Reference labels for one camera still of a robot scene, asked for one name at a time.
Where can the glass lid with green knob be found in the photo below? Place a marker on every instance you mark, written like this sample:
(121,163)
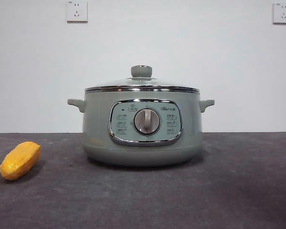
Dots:
(141,71)

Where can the yellow corn cob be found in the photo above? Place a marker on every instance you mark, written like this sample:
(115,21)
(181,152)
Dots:
(20,161)

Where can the sage green electric pot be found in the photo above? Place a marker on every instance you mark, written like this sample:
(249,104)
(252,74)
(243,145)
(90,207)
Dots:
(97,133)

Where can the white wall socket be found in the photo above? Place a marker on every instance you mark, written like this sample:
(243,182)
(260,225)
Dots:
(281,13)
(77,11)

